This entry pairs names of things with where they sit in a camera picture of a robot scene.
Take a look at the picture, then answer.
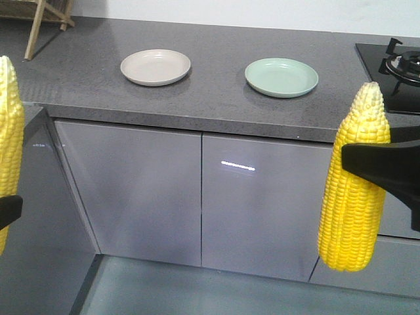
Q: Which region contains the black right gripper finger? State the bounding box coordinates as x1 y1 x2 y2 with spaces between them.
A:
341 126 419 232

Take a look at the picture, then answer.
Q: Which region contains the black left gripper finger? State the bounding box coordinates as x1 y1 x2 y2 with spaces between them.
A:
0 195 23 230

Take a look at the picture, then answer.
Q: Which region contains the yellow corn cob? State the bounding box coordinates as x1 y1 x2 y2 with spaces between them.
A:
318 81 390 272
0 55 26 257

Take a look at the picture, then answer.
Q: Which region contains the grey cabinet door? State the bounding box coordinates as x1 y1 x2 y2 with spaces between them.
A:
1 112 96 314

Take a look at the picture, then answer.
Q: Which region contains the black glass gas stove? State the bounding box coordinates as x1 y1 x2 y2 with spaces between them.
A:
356 37 419 115

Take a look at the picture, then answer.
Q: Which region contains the grey left cupboard door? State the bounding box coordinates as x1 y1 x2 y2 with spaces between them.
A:
56 120 201 266

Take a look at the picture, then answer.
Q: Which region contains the grey cupboard door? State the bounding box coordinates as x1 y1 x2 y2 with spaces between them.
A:
201 135 331 282
56 120 201 266

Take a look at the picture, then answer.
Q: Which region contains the grey right cupboard door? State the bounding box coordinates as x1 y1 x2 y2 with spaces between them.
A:
201 135 331 282

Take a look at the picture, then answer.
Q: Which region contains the wooden folding dish rack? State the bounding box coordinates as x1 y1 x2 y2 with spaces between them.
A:
1 0 75 60

